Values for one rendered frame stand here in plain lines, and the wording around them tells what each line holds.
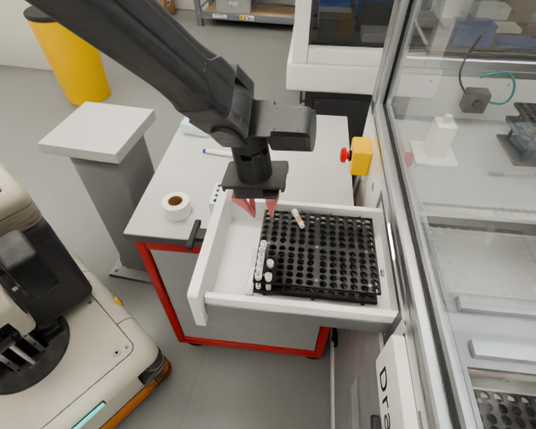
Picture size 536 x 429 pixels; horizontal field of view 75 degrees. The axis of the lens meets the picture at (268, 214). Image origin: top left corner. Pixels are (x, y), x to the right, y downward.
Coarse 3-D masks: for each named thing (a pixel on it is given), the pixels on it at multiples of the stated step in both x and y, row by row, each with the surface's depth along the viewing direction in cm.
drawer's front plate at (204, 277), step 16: (224, 192) 72; (224, 208) 71; (208, 224) 66; (224, 224) 72; (208, 240) 63; (224, 240) 73; (208, 256) 61; (208, 272) 62; (192, 288) 57; (208, 288) 63; (192, 304) 58
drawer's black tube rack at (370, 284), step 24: (288, 216) 71; (336, 216) 71; (288, 240) 67; (312, 240) 67; (336, 240) 67; (360, 240) 68; (288, 264) 63; (312, 264) 67; (336, 264) 63; (360, 264) 63; (264, 288) 63; (288, 288) 64; (312, 288) 60; (336, 288) 60; (360, 288) 60
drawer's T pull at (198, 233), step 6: (198, 222) 69; (192, 228) 68; (198, 228) 68; (204, 228) 68; (192, 234) 66; (198, 234) 67; (204, 234) 67; (192, 240) 66; (198, 240) 66; (186, 246) 65; (192, 246) 65
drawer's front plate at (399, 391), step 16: (400, 336) 51; (384, 352) 55; (400, 352) 49; (400, 368) 48; (384, 384) 53; (400, 384) 46; (400, 400) 45; (384, 416) 52; (400, 416) 45; (416, 416) 44
